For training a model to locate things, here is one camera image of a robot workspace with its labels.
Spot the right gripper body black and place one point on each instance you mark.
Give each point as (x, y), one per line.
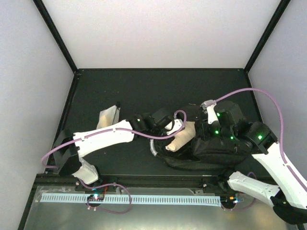
(206, 135)

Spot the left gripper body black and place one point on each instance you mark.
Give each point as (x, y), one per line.
(157, 132)

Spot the black student bag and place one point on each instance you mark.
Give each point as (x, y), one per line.
(197, 155)

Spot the cream fabric pencil case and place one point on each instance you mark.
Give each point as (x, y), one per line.
(183, 137)

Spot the white tissue packet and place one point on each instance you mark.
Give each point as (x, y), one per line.
(109, 116)

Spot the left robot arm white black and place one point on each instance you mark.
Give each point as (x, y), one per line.
(70, 149)

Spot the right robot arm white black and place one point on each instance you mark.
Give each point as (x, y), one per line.
(288, 197)

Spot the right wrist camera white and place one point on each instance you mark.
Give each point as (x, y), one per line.
(209, 107)

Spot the black front rail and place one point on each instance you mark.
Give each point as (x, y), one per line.
(209, 184)

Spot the light blue slotted cable duct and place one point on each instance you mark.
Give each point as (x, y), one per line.
(186, 200)

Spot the right black frame post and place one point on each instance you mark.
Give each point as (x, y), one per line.
(282, 6)

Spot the black frame post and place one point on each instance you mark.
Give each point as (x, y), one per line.
(282, 6)
(55, 33)

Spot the left black frame post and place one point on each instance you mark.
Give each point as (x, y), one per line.
(55, 33)

